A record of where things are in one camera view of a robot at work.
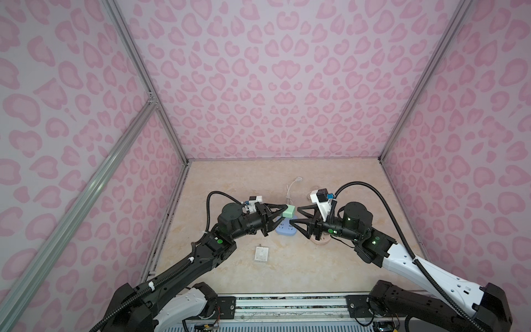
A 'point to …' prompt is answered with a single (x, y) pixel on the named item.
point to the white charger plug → (261, 254)
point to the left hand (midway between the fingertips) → (292, 213)
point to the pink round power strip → (327, 238)
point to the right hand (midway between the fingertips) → (294, 216)
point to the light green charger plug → (288, 213)
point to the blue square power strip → (285, 228)
